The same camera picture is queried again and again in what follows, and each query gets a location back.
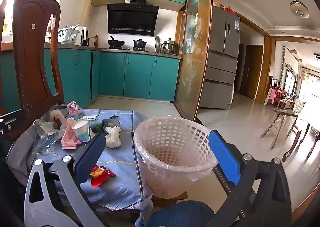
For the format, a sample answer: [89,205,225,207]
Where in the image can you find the etched glass sliding door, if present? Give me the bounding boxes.
[174,0,213,121]

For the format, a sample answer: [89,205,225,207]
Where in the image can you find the white tissue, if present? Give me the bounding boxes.
[104,126,122,148]

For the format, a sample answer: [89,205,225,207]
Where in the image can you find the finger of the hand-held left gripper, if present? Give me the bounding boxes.
[0,110,25,140]

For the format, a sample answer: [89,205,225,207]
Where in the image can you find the pink cloth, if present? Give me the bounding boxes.
[264,88,274,106]

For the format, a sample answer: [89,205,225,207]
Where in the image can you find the dark wooden dining table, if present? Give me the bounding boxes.
[282,117,320,162]

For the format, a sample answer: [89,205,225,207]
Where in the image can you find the grey refrigerator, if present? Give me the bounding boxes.
[199,6,241,110]

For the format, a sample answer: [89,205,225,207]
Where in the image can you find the green vine garland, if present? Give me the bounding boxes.
[279,46,286,88]

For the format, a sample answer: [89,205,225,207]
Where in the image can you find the white plastic mesh basket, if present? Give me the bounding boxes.
[134,116,218,199]

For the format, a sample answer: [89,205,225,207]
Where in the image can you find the pink plastic wrapper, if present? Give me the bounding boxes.
[61,119,82,150]

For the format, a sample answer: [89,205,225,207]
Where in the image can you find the black range hood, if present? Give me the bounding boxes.
[107,0,160,37]

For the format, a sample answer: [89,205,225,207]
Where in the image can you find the flat television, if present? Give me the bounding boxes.
[285,68,298,96]

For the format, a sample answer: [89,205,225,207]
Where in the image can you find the teal knitted cloth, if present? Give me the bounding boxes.
[91,116,120,132]

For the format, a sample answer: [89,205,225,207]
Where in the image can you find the gas stove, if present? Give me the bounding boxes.
[109,46,150,52]

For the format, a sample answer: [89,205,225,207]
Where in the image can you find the white plastic bag red print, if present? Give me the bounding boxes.
[49,110,68,127]

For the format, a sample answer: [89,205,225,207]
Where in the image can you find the clear plastic bag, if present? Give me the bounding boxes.
[32,121,68,155]

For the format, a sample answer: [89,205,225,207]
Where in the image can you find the black wok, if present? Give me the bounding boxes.
[107,36,125,48]

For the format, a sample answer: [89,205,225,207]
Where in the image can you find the wooden stool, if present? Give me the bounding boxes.
[261,108,299,149]

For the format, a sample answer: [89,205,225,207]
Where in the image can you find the steel pot lid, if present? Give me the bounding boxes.
[155,35,164,53]

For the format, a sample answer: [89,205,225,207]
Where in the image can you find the white and black water dispenser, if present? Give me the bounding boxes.
[80,26,90,47]

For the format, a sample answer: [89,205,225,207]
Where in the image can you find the brown interior door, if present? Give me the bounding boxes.
[240,45,264,100]

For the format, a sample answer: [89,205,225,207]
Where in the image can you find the white dish rack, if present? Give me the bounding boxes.
[45,27,80,44]

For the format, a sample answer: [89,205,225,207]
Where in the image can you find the teal base cabinets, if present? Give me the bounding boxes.
[0,47,182,115]

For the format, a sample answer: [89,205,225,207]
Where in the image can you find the black pot with lid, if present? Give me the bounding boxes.
[132,39,147,49]

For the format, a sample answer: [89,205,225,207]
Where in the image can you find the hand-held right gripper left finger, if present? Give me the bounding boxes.
[24,132,107,227]

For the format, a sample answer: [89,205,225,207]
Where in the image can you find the red snack wrapper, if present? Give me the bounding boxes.
[90,165,117,189]

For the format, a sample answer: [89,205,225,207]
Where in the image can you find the person's leg in jeans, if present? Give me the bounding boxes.
[144,201,215,227]

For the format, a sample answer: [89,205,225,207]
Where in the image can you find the carved wooden chair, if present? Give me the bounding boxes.
[0,0,65,142]

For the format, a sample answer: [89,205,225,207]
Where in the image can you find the white and blue paper cup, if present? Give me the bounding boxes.
[72,118,92,142]

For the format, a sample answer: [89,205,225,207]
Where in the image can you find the steel stockpot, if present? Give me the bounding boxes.
[162,38,177,55]

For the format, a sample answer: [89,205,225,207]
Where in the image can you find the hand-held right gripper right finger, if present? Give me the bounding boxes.
[209,129,293,227]

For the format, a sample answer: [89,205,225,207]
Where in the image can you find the ceiling fan lamp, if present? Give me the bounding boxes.
[289,0,309,19]

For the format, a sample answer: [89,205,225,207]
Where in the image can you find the blue checked cloth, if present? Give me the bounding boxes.
[6,108,154,211]

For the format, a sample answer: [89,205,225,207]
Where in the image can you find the pink plastic bag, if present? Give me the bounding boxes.
[66,101,83,117]

